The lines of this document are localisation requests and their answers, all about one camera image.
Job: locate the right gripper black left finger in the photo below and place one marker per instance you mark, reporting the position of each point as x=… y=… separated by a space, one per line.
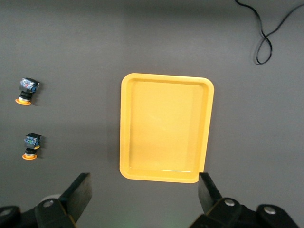
x=78 y=192

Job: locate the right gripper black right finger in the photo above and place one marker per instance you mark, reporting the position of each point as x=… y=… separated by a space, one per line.
x=207 y=192

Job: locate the yellow push button switch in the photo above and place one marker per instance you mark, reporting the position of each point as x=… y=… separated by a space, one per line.
x=32 y=141
x=27 y=85

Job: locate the yellow plastic tray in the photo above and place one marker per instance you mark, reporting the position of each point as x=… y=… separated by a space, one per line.
x=164 y=128

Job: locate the dark grey table mat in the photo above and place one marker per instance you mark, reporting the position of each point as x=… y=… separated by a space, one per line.
x=71 y=47

